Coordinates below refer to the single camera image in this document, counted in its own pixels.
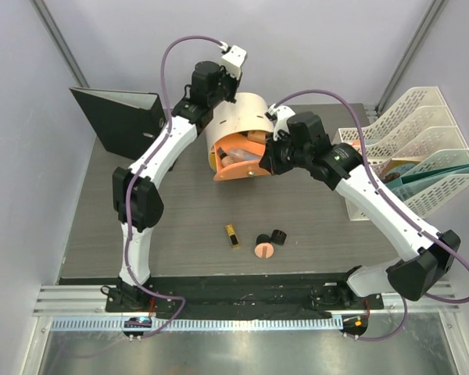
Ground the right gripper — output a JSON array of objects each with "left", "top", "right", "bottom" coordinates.
[{"left": 260, "top": 129, "right": 310, "bottom": 177}]

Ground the beige foundation bottle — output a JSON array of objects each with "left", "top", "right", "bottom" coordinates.
[{"left": 247, "top": 130, "right": 273, "bottom": 145}]

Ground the white round drawer organizer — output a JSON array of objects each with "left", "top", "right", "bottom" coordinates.
[{"left": 204, "top": 92, "right": 274, "bottom": 154}]

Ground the yellow drawer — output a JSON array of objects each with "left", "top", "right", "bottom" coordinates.
[{"left": 208, "top": 152, "right": 217, "bottom": 173}]

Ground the BB cream tube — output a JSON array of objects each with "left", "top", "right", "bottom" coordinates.
[{"left": 217, "top": 148, "right": 237, "bottom": 168}]

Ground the clear plastic bottle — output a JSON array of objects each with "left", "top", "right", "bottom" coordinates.
[{"left": 227, "top": 148, "right": 261, "bottom": 163}]

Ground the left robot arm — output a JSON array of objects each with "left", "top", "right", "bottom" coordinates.
[{"left": 108, "top": 45, "right": 247, "bottom": 312}]

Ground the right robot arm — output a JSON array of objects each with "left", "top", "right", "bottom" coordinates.
[{"left": 259, "top": 107, "right": 461, "bottom": 309}]

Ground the black lever arch binder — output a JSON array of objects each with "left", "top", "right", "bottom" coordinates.
[{"left": 70, "top": 87, "right": 166, "bottom": 160}]

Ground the colourful book in rack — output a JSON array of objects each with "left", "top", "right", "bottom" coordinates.
[{"left": 379, "top": 157, "right": 422, "bottom": 184}]

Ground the black round jar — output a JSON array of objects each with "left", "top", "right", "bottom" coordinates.
[{"left": 256, "top": 234, "right": 271, "bottom": 245}]

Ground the teal folder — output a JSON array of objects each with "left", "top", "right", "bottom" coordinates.
[{"left": 385, "top": 163, "right": 469, "bottom": 202}]

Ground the pink powder puff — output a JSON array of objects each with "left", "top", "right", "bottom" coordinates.
[{"left": 254, "top": 242, "right": 274, "bottom": 259}]

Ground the white mesh file rack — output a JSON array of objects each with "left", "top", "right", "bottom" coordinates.
[{"left": 361, "top": 87, "right": 469, "bottom": 218}]

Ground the gold black lipstick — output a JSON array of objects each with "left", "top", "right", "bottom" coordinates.
[{"left": 225, "top": 224, "right": 240, "bottom": 248}]

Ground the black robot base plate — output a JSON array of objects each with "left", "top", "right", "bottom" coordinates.
[{"left": 101, "top": 273, "right": 384, "bottom": 320}]

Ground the white slotted cable duct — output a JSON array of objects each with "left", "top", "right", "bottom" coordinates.
[{"left": 51, "top": 316, "right": 343, "bottom": 333}]

